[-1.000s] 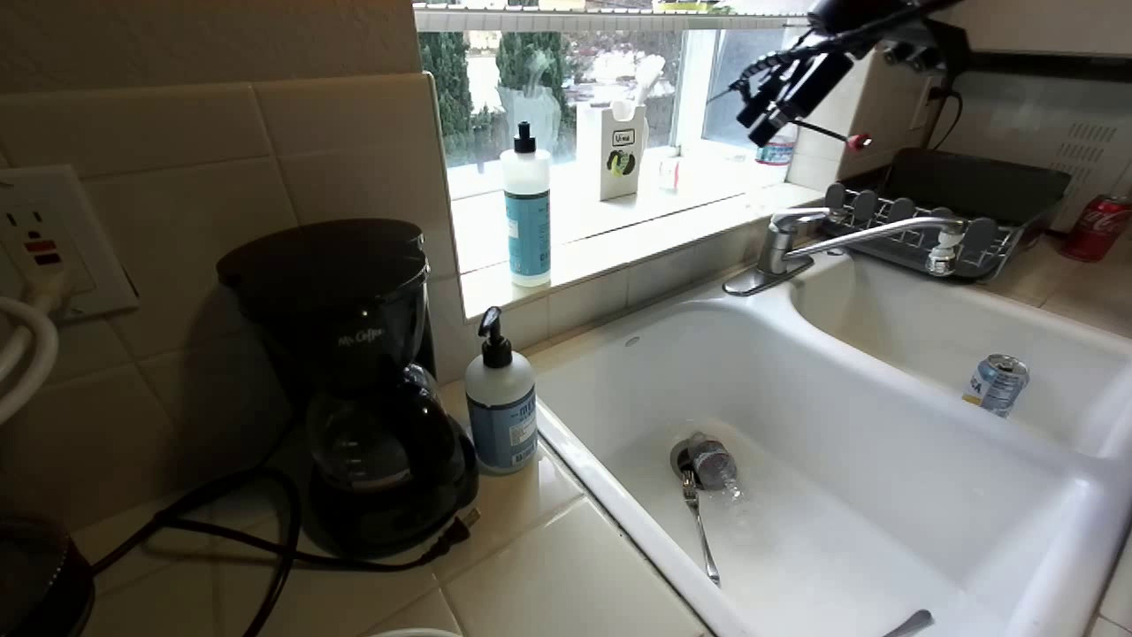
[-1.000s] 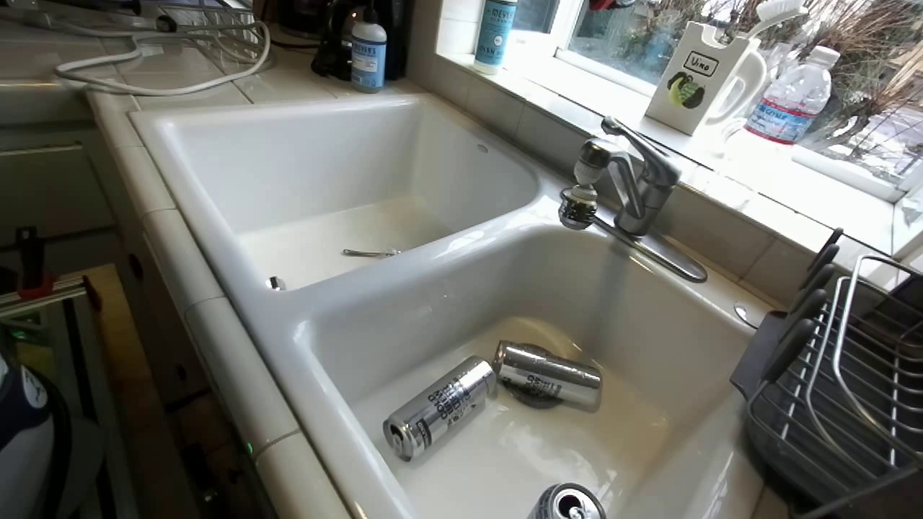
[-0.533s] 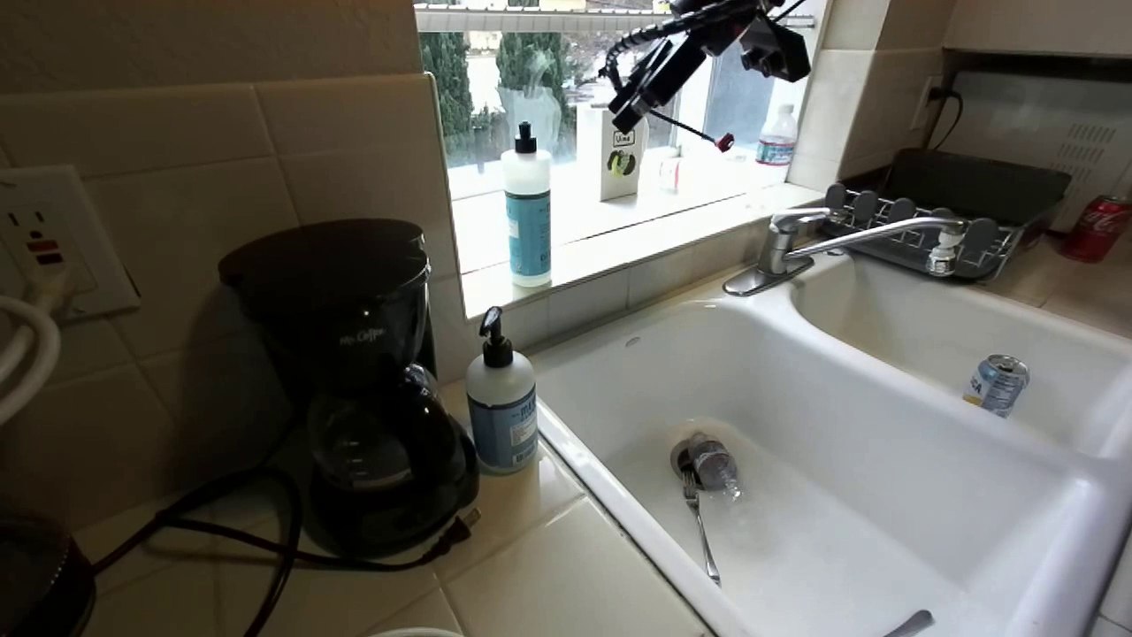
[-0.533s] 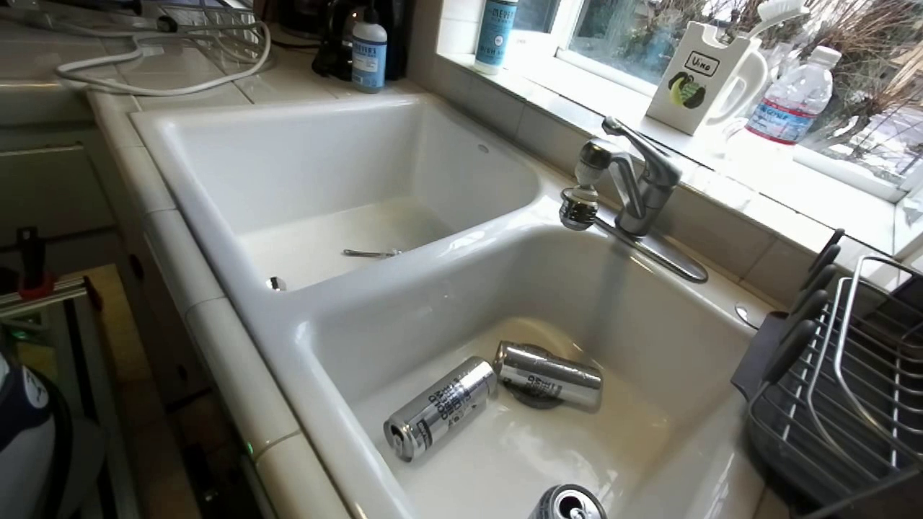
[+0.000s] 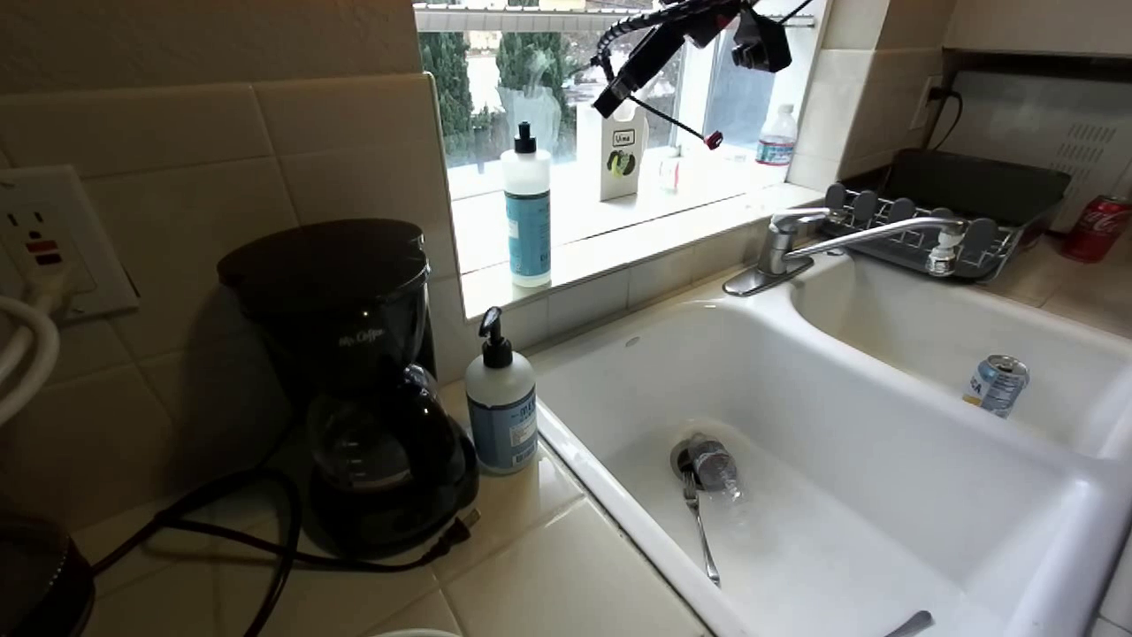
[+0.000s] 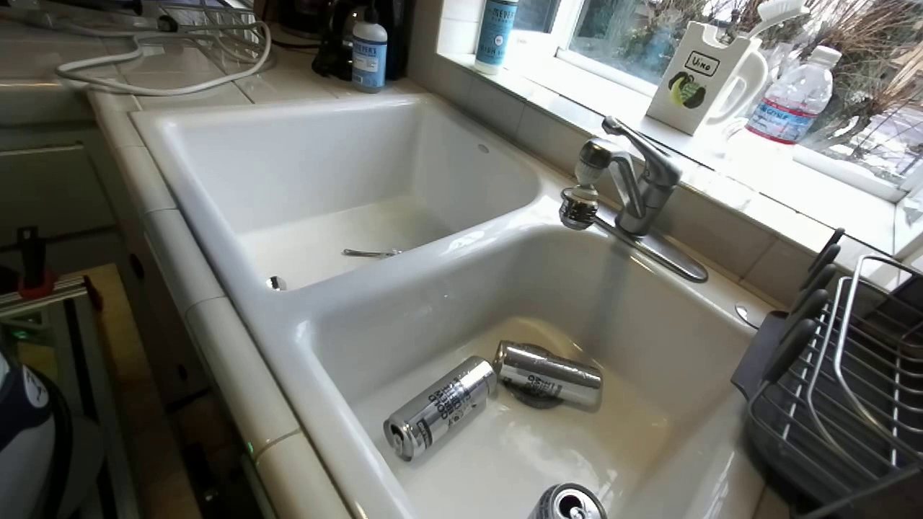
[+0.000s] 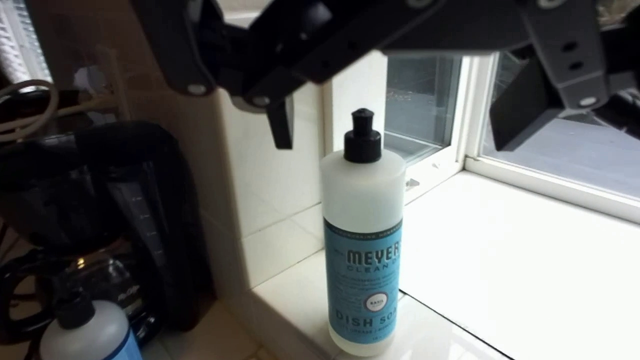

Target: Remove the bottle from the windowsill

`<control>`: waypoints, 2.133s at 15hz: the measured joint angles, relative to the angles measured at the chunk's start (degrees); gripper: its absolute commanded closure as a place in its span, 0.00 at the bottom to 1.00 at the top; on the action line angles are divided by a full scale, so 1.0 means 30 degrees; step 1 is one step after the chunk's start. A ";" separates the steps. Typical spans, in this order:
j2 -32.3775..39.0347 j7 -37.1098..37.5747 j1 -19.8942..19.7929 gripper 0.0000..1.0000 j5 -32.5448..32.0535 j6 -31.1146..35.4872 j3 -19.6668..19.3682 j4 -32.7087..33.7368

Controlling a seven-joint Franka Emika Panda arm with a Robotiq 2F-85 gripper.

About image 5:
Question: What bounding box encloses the black dish drying rack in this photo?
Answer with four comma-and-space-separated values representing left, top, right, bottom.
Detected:
820, 146, 1076, 286

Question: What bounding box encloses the clear plastic water bottle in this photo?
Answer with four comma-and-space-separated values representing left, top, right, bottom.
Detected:
753, 101, 804, 170

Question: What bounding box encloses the short white blue-label pump bottle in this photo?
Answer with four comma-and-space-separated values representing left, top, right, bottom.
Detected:
463, 305, 541, 477

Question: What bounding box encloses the white cord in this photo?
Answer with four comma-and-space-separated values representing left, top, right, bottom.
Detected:
0, 292, 64, 428

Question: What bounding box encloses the tall white blue-label soap bottle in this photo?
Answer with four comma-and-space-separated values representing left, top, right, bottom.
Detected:
498, 120, 555, 292

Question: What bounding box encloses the red can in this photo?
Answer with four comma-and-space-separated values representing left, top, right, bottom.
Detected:
1057, 192, 1132, 265

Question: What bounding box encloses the metal sink drain strainer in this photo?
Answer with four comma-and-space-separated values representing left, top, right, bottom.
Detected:
669, 428, 746, 505

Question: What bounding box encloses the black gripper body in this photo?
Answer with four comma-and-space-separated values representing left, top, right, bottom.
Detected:
681, 0, 755, 48

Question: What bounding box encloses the small pale bottle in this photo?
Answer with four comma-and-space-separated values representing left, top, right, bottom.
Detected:
653, 140, 686, 197

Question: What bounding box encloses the white window frame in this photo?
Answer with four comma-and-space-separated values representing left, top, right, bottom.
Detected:
412, 0, 826, 316

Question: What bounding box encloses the silver drink can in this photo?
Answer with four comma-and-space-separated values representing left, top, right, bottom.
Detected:
962, 351, 1032, 422

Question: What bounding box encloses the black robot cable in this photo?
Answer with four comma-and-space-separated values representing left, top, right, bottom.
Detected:
587, 0, 820, 151

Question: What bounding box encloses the metal spoon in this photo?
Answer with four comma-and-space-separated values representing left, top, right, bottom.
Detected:
675, 463, 723, 591

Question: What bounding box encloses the white carton with green logo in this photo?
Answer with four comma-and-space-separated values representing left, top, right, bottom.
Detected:
577, 100, 649, 205

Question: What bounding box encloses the chrome sink faucet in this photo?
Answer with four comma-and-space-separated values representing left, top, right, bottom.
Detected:
718, 205, 970, 296

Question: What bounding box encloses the white wall outlet plate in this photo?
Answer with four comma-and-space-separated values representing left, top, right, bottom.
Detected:
0, 161, 141, 324

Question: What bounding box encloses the black power cable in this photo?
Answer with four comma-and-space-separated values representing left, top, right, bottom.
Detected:
84, 466, 473, 637

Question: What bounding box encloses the black coffee maker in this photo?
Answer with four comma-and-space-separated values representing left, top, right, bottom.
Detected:
216, 216, 485, 560

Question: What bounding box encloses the white double sink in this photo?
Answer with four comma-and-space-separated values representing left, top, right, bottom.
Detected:
516, 252, 1132, 637

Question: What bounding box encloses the black round container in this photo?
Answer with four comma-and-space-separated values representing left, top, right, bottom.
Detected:
0, 508, 98, 637

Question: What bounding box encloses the metal utensil handle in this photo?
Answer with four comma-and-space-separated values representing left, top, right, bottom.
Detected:
885, 606, 937, 637

